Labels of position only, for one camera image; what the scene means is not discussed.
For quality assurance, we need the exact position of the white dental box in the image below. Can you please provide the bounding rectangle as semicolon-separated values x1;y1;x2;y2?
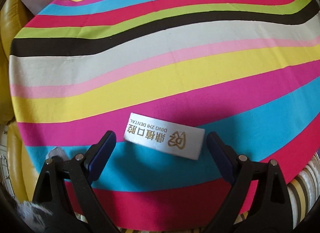
124;113;205;160

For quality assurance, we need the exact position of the rainbow striped cloth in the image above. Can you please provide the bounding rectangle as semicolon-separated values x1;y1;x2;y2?
9;0;319;231

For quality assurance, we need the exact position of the yellow leather sofa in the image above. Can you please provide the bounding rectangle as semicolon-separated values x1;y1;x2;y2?
1;0;39;202

